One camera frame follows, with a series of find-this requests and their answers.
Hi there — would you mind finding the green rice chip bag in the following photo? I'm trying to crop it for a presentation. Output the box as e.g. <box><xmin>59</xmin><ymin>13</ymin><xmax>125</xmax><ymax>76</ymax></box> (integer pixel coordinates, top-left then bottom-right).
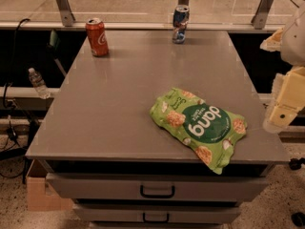
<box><xmin>150</xmin><ymin>88</ymin><xmax>247</xmax><ymax>175</ymax></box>

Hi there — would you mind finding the clear plastic water bottle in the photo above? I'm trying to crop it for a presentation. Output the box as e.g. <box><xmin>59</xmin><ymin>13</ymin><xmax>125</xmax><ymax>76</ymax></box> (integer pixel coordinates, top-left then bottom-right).
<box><xmin>28</xmin><ymin>68</ymin><xmax>51</xmax><ymax>99</ymax></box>

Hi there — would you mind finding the grey drawer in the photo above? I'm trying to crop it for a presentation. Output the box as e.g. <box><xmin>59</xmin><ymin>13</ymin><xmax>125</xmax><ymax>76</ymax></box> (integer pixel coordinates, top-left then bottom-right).
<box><xmin>73</xmin><ymin>204</ymin><xmax>240</xmax><ymax>224</ymax></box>
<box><xmin>47</xmin><ymin>173</ymin><xmax>268</xmax><ymax>202</ymax></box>

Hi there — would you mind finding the right metal bracket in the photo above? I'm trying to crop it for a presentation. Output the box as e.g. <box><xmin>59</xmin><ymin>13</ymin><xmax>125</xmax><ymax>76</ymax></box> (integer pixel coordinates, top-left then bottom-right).
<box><xmin>251</xmin><ymin>0</ymin><xmax>274</xmax><ymax>30</ymax></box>

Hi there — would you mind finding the black cable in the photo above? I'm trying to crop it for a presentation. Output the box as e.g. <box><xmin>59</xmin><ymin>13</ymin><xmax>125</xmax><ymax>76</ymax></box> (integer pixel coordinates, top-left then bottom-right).
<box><xmin>2</xmin><ymin>17</ymin><xmax>31</xmax><ymax>111</ymax></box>

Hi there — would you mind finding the black caster wheel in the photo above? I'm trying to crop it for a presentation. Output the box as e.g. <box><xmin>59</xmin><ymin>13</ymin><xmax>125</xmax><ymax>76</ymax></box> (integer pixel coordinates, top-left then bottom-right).
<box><xmin>289</xmin><ymin>157</ymin><xmax>305</xmax><ymax>171</ymax></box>

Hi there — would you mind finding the left metal bracket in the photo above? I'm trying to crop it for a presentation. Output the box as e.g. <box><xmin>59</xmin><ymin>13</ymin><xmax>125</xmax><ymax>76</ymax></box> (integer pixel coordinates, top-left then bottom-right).
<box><xmin>55</xmin><ymin>0</ymin><xmax>75</xmax><ymax>27</ymax></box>

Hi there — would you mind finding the blue crushed soda can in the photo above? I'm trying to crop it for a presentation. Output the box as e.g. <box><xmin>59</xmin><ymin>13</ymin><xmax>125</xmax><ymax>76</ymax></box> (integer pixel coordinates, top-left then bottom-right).
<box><xmin>173</xmin><ymin>5</ymin><xmax>190</xmax><ymax>44</ymax></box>

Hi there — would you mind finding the cardboard box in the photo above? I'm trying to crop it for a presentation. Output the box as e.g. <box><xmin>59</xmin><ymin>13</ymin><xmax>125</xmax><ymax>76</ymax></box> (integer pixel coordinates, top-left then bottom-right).
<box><xmin>26</xmin><ymin>160</ymin><xmax>73</xmax><ymax>212</ymax></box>

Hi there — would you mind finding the grey upper drawer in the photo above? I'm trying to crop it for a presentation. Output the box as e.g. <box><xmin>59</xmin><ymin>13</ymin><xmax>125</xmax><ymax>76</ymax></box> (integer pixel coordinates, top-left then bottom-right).
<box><xmin>47</xmin><ymin>173</ymin><xmax>268</xmax><ymax>202</ymax></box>

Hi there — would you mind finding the orange soda can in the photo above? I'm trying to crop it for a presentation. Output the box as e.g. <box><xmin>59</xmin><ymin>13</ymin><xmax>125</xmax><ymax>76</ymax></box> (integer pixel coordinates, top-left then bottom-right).
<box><xmin>86</xmin><ymin>18</ymin><xmax>109</xmax><ymax>57</ymax></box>

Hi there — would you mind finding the grey lower drawer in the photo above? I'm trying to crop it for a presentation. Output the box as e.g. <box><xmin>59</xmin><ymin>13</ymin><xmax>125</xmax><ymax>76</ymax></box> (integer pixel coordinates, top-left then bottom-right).
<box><xmin>73</xmin><ymin>204</ymin><xmax>240</xmax><ymax>224</ymax></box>

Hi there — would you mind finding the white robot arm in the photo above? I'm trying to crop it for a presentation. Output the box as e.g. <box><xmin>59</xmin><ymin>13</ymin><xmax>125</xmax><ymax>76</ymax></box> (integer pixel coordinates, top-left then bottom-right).
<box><xmin>260</xmin><ymin>4</ymin><xmax>305</xmax><ymax>133</ymax></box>

